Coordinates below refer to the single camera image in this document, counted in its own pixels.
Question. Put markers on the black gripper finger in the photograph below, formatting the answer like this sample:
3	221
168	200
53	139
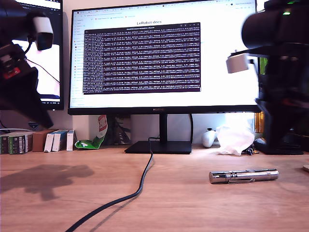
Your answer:
26	96
277	118

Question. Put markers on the metallic silver laser pointer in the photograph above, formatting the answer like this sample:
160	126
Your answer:
217	177

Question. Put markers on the grey shield badge device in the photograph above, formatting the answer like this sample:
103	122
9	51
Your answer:
32	125

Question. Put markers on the brown cardboard box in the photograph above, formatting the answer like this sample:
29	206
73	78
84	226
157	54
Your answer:
38	140

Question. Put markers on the green printed box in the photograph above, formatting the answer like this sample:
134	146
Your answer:
4	144
20	144

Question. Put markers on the crumpled white plastic bag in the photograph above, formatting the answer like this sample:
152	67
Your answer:
233	141

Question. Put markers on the white blue small box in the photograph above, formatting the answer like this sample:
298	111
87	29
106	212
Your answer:
48	143
57	141
70	140

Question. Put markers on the round wooden coaster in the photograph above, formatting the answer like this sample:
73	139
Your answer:
306	168

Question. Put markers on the black secondary computer monitor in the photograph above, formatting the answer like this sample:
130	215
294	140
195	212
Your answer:
58	36

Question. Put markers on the white game controller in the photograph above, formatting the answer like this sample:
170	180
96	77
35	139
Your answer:
208	139

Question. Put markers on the large black computer monitor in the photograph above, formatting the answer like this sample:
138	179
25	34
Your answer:
217	72

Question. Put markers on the green red snack bag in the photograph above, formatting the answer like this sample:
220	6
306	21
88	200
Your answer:
89	144

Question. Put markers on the grey leaf-patterned box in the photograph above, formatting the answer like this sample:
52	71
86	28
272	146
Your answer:
120	130

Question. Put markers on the pale grey wrist camera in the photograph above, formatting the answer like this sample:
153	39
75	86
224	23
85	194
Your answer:
237	64
42	26

